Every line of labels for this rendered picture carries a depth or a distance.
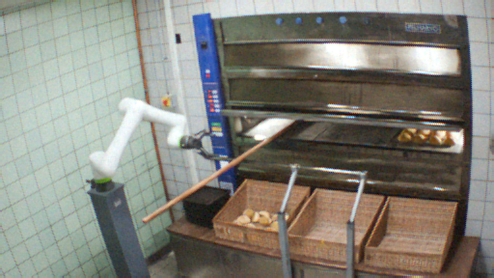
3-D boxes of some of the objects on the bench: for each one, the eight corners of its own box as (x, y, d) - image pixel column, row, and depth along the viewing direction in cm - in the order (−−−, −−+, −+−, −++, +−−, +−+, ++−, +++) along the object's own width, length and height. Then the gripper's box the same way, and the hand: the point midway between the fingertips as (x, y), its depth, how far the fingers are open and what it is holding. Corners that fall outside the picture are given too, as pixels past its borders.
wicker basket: (250, 209, 396) (245, 178, 387) (314, 218, 365) (311, 185, 356) (214, 237, 359) (207, 205, 350) (281, 251, 327) (277, 217, 318)
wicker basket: (387, 229, 327) (388, 195, 319) (454, 235, 296) (458, 201, 288) (363, 266, 290) (363, 231, 281) (440, 274, 259) (445, 238, 250)
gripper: (191, 123, 330) (216, 125, 317) (197, 158, 338) (222, 161, 325) (183, 126, 324) (208, 128, 312) (190, 162, 332) (215, 166, 320)
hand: (214, 145), depth 319 cm, fingers open, 13 cm apart
